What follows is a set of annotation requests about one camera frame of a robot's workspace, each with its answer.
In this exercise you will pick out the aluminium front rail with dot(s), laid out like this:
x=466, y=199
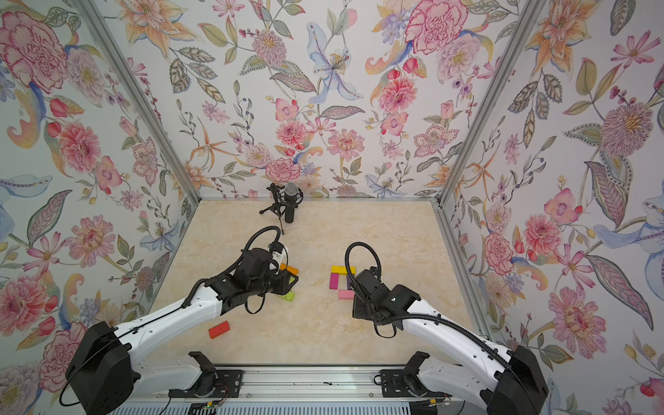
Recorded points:
x=302, y=383

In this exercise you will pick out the pink block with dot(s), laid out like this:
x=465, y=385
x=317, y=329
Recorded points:
x=346, y=294

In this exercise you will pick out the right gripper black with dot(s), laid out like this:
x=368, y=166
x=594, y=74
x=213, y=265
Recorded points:
x=357, y=308

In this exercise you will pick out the lime green block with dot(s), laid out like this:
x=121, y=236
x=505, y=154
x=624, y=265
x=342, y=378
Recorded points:
x=289, y=297

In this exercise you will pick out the red block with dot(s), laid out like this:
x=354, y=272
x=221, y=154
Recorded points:
x=220, y=329

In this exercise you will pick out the black microphone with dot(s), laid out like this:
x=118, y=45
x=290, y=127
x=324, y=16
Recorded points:
x=292, y=197

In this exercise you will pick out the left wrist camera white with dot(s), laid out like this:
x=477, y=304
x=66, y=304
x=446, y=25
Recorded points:
x=279, y=252

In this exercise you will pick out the long yellow block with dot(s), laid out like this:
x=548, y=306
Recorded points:
x=342, y=270

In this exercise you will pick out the orange long block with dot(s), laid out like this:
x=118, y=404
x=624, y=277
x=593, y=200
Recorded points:
x=290, y=269

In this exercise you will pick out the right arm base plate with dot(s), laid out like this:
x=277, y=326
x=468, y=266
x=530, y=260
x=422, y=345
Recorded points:
x=404, y=382

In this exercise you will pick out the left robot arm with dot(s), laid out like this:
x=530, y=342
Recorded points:
x=109, y=366

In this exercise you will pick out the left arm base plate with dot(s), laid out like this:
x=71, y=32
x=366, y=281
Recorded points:
x=210, y=382

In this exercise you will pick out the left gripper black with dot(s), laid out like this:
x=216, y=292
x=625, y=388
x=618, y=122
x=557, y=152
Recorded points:
x=285, y=277

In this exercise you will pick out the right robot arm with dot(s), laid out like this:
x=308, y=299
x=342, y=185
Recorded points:
x=483, y=373

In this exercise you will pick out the magenta block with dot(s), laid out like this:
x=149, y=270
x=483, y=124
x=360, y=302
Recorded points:
x=334, y=281

